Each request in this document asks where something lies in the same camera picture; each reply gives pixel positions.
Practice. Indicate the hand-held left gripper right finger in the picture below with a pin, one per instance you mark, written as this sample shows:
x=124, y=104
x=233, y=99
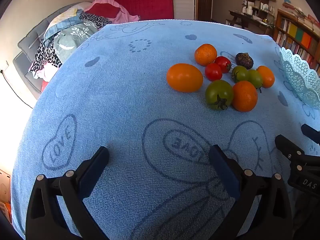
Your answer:
x=223, y=172

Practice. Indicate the blue denim garment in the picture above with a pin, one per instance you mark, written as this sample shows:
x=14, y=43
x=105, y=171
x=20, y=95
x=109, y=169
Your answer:
x=56, y=27

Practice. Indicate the dark wooden desk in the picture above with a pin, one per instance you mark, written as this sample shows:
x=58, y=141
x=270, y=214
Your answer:
x=246, y=20

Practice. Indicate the brown wooden door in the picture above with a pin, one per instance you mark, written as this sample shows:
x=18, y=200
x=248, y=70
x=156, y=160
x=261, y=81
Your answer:
x=203, y=0

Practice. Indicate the red tomato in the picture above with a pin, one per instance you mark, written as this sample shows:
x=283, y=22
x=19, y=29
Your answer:
x=213, y=72
x=223, y=63

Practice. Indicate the orange mandarin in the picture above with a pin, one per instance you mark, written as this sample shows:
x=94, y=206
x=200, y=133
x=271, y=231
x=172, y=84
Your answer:
x=205, y=54
x=245, y=96

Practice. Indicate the red pillow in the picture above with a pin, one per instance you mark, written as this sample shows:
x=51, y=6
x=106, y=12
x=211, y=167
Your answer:
x=102, y=10

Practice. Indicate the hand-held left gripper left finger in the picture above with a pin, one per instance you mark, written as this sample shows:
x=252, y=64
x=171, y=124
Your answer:
x=94, y=172

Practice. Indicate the pink blanket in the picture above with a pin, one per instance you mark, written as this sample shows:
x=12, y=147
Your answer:
x=123, y=13

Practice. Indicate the white slatted cabinet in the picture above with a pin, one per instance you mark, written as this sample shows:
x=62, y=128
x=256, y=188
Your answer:
x=183, y=2

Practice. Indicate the grey leaf-print blanket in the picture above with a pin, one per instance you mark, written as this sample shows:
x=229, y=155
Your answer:
x=72, y=37

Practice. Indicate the blue printed towel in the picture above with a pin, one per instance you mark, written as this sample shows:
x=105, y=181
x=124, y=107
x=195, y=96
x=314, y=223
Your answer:
x=125, y=100

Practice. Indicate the large green tomato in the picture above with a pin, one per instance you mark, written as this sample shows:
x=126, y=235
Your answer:
x=218, y=92

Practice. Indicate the small green tomato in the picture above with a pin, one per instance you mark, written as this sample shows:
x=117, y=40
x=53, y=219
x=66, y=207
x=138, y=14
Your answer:
x=255, y=78
x=239, y=73

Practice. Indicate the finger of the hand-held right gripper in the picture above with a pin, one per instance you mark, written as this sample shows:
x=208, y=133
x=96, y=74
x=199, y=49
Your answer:
x=287, y=148
x=311, y=133

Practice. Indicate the dark wrinkled passion fruit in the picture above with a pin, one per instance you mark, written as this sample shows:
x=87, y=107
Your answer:
x=244, y=60

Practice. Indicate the light blue lace-pattern basket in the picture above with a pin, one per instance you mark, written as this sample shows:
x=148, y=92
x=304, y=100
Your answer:
x=297, y=75

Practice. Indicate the wooden desktop shelf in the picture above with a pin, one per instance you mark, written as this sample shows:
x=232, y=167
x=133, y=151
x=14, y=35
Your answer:
x=260, y=0

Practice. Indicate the leopard print garment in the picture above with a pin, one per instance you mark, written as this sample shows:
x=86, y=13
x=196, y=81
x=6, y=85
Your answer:
x=46, y=55
x=96, y=20

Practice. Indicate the small orange tomato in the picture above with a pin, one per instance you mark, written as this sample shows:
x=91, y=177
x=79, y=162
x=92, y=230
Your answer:
x=267, y=76

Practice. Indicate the large orange tomato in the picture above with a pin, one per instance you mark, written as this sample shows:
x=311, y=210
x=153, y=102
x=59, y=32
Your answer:
x=184, y=77

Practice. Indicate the wooden bookshelf with books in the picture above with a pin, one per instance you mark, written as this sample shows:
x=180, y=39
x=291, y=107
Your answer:
x=297, y=36

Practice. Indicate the grey sofa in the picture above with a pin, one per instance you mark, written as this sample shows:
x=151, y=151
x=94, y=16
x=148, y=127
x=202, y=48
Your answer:
x=26, y=52

